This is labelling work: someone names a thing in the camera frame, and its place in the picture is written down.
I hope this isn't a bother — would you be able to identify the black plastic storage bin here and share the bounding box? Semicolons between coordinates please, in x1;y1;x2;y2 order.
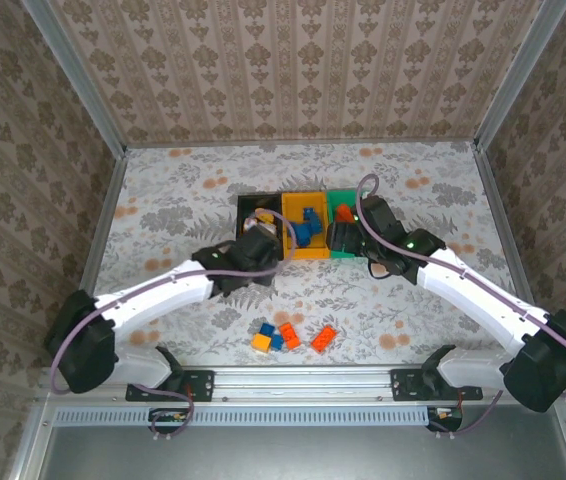
236;192;285;241

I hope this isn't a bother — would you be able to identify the orange plastic storage bin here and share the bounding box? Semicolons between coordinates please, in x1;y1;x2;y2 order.
280;189;332;260

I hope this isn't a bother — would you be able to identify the green plastic storage bin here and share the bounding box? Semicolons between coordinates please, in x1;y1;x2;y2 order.
326;187;374;260

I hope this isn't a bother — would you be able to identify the fern and flower print tablecloth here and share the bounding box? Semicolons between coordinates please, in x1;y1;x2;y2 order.
92;142;519;369

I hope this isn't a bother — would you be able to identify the grey metal sheet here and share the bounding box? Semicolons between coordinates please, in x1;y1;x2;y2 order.
37;424;566;480

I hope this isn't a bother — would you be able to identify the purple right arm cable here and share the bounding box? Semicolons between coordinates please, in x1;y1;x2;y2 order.
355;173;566;401

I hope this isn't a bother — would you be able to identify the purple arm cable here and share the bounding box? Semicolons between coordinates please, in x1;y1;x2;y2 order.
355;173;566;401
49;208;298;397

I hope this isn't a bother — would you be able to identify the aluminium rear rail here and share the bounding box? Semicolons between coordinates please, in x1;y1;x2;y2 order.
123;138;478;150

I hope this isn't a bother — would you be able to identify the aluminium side rail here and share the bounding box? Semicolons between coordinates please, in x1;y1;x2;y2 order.
472;142;532;311
80;149;129;296

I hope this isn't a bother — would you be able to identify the aluminium mounting rail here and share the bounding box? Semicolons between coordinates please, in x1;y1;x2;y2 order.
37;367;564;407

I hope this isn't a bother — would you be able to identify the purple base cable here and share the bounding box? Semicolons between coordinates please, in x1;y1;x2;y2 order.
149;387;195;442
430;389;505;440

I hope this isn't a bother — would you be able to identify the grey slotted cable duct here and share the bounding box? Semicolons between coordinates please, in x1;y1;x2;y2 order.
52;405;432;428

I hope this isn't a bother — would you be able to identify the aluminium frame post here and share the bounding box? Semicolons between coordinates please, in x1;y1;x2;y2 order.
20;0;127;156
475;0;566;147

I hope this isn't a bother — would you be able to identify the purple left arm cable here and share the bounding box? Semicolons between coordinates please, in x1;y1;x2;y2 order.
49;208;298;397

